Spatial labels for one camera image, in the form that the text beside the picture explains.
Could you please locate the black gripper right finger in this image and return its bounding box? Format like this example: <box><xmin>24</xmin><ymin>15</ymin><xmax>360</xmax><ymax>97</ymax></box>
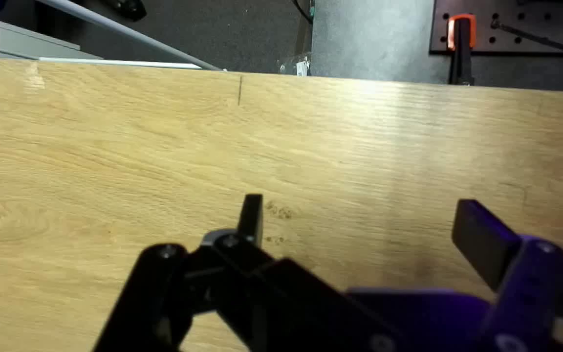
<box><xmin>452</xmin><ymin>197</ymin><xmax>563</xmax><ymax>352</ymax></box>

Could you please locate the thin black board cable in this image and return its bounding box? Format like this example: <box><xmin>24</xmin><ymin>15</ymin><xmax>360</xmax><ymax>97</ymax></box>
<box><xmin>497</xmin><ymin>21</ymin><xmax>563</xmax><ymax>62</ymax></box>

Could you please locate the grey metal bar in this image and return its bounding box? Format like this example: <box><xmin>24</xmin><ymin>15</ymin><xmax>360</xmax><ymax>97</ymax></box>
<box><xmin>36</xmin><ymin>0</ymin><xmax>223</xmax><ymax>72</ymax></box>

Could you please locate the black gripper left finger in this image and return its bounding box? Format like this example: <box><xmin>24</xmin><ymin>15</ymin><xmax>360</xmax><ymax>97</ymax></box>
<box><xmin>92</xmin><ymin>191</ymin><xmax>395</xmax><ymax>352</ymax></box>

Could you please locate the black perforated board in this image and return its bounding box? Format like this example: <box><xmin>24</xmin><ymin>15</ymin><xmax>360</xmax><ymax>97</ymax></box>
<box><xmin>429</xmin><ymin>0</ymin><xmax>563</xmax><ymax>58</ymax></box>

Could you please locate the small white table edge object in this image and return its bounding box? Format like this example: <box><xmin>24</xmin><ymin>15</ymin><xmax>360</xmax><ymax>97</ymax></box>
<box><xmin>294</xmin><ymin>54</ymin><xmax>313</xmax><ymax>78</ymax></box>

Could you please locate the orange black clamp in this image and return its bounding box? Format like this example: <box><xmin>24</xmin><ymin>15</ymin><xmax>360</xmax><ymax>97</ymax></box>
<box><xmin>446</xmin><ymin>11</ymin><xmax>479</xmax><ymax>86</ymax></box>

